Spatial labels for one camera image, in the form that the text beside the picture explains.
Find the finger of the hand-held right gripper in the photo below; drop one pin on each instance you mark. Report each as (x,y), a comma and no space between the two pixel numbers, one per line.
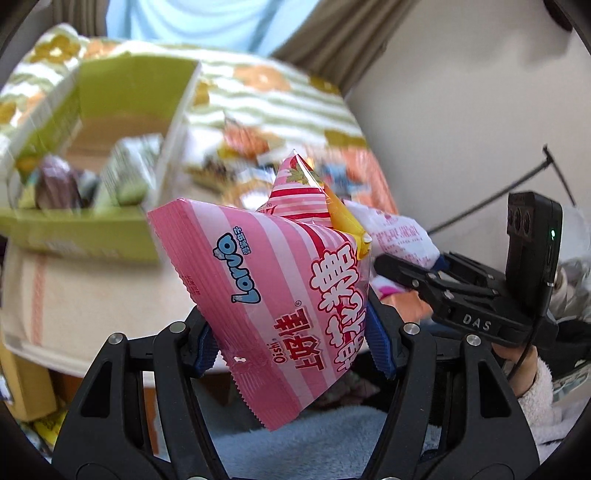
(401,272)
(480,277)

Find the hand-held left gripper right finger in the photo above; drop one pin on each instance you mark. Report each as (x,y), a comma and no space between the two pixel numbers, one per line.
(381,347)

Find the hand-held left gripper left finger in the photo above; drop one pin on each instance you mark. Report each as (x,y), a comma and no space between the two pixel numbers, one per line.
(205,351)

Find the white pink snack packet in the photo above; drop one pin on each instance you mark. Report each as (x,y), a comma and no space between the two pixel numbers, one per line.
(401,230)

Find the pink striped snack packet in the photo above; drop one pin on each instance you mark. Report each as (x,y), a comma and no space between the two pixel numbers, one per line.
(277,286)

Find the green cardboard box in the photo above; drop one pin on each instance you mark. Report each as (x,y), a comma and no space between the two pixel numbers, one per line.
(120,87)

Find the person's right forearm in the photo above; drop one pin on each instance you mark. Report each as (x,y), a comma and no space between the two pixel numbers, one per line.
(538,410)

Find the person's right hand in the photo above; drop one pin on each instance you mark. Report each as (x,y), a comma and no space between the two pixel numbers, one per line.
(515,364)

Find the clear plastic bag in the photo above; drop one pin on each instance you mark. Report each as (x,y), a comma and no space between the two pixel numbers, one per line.
(575,267)

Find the yellow snack packet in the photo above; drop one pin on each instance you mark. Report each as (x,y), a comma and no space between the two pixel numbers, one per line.
(346,219)

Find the cream orange towel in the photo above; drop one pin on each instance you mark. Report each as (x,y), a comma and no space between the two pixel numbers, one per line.
(92,304)

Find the light blue fleece cloth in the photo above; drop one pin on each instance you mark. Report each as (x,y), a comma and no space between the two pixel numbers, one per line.
(300,447)

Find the yellow cardboard box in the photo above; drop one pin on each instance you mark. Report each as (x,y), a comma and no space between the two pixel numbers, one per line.
(23,383)

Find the green white snack packet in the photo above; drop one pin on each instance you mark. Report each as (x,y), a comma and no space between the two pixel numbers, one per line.
(129,170)

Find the pile of orange snack packets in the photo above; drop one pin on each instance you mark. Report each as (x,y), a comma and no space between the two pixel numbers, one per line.
(249,147)

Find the striped floral blanket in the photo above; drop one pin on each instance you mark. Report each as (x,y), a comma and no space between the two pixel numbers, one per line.
(277,92)

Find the purple snack packet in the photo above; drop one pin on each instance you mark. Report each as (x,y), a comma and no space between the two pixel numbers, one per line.
(55,187)

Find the brown curtain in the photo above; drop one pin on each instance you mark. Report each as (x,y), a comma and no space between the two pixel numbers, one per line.
(337,41)

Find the light blue window cloth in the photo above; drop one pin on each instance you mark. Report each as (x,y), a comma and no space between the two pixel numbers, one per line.
(198,18)

